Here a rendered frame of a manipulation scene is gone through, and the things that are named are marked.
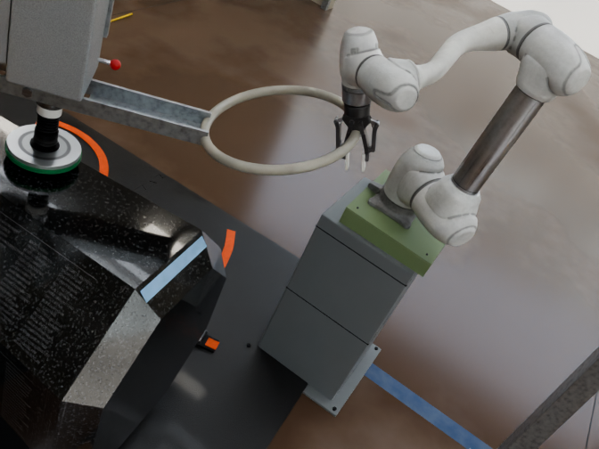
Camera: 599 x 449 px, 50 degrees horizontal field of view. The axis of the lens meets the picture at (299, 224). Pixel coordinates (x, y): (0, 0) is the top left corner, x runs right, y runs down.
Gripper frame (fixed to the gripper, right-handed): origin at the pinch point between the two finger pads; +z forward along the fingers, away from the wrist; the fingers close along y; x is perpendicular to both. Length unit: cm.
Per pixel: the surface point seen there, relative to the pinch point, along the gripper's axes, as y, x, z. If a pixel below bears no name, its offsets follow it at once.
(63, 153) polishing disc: 87, 19, -4
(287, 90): 26.2, -21.2, -10.1
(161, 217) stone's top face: 56, 23, 13
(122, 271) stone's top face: 56, 50, 10
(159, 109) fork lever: 60, 5, -14
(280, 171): 17.0, 23.9, -10.1
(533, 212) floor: -98, -232, 188
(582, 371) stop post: -83, 3, 77
